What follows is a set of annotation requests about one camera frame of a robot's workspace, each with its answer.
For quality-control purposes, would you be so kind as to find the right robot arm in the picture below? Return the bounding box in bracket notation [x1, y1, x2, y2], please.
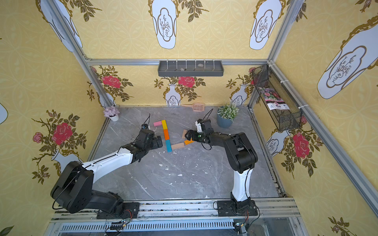
[185, 119, 258, 210]

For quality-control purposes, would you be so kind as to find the red-orange wooden block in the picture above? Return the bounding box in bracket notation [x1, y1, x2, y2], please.
[163, 129, 169, 140]

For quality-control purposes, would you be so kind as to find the aluminium front rail frame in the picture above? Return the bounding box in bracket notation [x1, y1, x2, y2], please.
[45, 198, 309, 236]

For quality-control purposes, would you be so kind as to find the green artificial plant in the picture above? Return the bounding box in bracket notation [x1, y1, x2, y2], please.
[217, 103, 239, 120]

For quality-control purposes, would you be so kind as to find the printed packet in basket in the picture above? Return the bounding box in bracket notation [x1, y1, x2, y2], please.
[258, 87, 289, 110]

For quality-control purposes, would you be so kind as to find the pink wooden block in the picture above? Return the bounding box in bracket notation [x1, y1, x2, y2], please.
[154, 121, 162, 127]

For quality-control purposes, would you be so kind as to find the grey wall shelf tray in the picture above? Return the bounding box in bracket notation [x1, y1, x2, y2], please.
[157, 60, 224, 77]

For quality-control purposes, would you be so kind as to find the black wire basket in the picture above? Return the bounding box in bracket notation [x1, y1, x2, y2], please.
[251, 65, 302, 131]

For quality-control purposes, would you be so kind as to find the natural wooden block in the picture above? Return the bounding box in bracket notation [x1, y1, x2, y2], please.
[171, 143, 185, 150]
[182, 129, 187, 140]

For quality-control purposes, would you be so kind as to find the orange wooden block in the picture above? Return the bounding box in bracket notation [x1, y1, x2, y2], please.
[184, 140, 194, 145]

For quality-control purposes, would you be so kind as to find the blue plant pot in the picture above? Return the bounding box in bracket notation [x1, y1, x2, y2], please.
[217, 115, 233, 128]

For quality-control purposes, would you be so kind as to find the teal wooden block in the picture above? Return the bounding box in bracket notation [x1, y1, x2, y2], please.
[165, 140, 172, 152]

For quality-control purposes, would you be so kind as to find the pink plastic scoop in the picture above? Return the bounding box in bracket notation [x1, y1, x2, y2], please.
[182, 103, 205, 112]

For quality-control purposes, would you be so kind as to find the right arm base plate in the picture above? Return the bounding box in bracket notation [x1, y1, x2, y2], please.
[216, 199, 259, 216]

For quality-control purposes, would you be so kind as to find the small pink flower pot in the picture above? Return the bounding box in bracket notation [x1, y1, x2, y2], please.
[103, 106, 120, 122]

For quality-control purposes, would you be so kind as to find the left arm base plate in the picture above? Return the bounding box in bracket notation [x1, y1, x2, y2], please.
[96, 202, 140, 219]

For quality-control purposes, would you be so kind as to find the yellow wooden block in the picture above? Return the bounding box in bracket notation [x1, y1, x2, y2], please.
[161, 120, 168, 130]

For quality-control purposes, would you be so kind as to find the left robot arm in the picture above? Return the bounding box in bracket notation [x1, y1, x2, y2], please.
[50, 129, 163, 216]

